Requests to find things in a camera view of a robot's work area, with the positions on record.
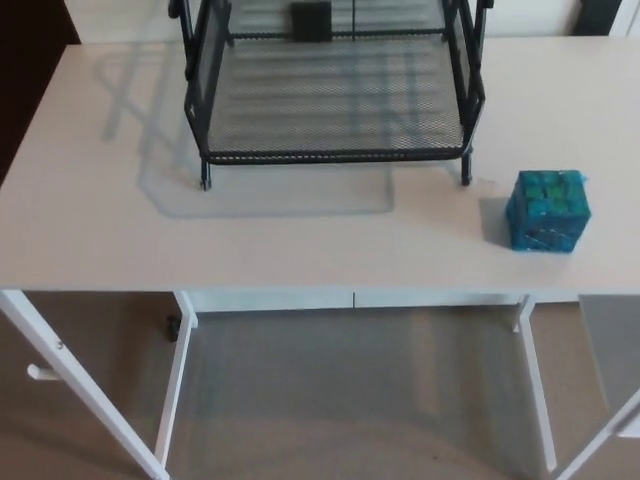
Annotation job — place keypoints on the black label holder plate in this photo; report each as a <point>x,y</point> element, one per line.
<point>311,21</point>

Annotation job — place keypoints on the dark wooden furniture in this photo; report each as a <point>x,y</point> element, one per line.
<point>30,35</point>

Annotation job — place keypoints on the blue green cube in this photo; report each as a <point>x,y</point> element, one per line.
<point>548,210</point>

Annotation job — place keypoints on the black mesh file tray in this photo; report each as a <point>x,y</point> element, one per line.
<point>330,100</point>

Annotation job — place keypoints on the white desk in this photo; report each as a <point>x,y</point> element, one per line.
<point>310,240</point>

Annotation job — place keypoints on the dark object behind desk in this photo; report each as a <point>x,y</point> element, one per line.
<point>593,15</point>

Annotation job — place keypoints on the small black caster wheel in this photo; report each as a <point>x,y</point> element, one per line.
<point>172,327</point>

